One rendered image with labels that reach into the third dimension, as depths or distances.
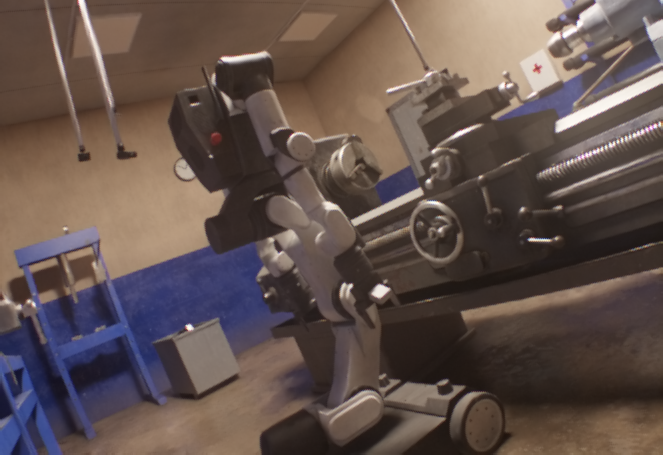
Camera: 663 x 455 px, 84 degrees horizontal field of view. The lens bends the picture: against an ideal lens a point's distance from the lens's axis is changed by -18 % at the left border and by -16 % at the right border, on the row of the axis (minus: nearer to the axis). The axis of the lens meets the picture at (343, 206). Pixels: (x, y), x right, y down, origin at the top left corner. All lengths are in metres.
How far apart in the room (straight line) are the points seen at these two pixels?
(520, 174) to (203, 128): 0.91
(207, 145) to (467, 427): 1.11
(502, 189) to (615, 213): 0.35
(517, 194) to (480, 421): 0.69
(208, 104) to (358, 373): 0.93
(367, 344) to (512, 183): 0.65
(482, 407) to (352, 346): 0.44
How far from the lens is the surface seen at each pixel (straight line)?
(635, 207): 1.38
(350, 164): 2.16
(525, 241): 1.27
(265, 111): 1.20
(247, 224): 1.29
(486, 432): 1.45
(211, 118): 1.33
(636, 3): 1.49
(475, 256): 1.41
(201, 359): 3.87
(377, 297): 1.16
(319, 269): 1.35
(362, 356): 1.40
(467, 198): 1.38
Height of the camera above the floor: 0.78
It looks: 4 degrees up
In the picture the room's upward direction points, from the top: 23 degrees counter-clockwise
